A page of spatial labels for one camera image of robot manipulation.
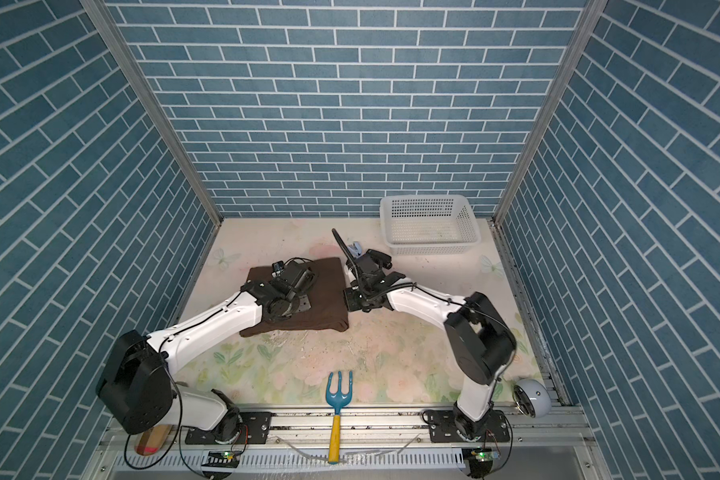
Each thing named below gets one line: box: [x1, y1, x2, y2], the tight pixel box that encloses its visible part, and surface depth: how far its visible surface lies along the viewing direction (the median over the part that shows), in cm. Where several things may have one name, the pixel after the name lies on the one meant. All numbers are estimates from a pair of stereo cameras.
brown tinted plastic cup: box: [134, 424, 174, 456], surface depth 71 cm
